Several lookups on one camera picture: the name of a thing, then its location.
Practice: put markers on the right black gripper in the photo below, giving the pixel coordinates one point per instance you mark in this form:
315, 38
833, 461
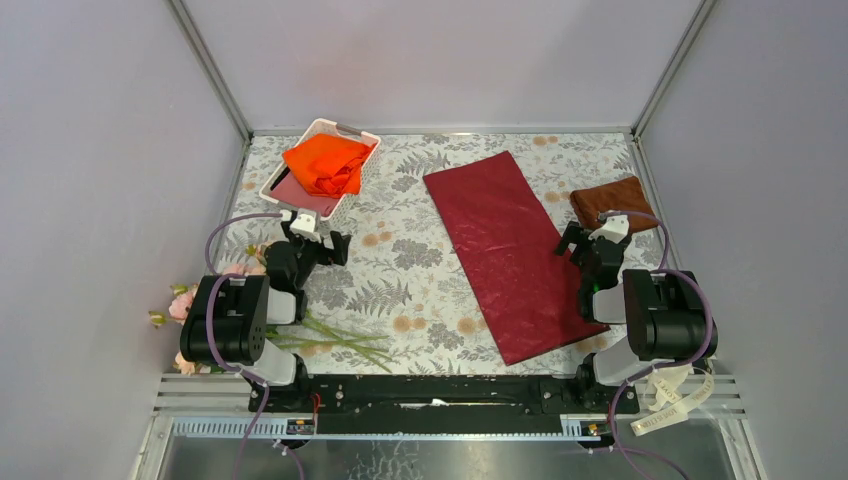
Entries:
572, 234

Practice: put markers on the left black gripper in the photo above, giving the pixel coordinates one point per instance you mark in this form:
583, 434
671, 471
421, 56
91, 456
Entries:
339, 244

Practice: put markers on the dark red wrapping paper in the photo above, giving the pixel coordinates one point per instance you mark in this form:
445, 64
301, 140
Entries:
505, 242

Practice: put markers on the pink fake flower bunch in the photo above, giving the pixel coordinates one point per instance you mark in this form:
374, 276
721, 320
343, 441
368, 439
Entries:
327, 337

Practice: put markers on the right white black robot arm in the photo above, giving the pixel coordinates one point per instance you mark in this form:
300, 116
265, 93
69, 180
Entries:
666, 318

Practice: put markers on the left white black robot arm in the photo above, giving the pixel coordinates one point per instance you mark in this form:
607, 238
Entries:
227, 323

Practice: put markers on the brown folded cloth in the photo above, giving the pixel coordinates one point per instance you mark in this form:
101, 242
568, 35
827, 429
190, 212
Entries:
625, 194

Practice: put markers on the pink paper sheet in basket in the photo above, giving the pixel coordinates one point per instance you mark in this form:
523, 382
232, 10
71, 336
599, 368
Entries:
286, 189

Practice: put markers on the floral patterned table mat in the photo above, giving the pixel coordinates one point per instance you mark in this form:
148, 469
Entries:
403, 278

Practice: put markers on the orange folded cloth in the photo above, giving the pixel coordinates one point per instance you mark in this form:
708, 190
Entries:
327, 165

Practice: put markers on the white plastic basket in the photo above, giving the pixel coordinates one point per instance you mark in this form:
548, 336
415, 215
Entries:
335, 129

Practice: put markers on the cream printed ribbon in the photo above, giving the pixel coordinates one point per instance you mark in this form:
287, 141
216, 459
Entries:
670, 407

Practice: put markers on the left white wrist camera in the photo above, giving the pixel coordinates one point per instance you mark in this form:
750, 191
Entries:
303, 224

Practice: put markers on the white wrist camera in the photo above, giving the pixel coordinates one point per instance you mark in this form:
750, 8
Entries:
614, 229
303, 224

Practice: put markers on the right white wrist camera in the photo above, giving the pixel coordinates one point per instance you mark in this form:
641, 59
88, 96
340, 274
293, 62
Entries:
614, 229

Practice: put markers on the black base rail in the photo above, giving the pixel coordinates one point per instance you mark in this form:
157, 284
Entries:
451, 405

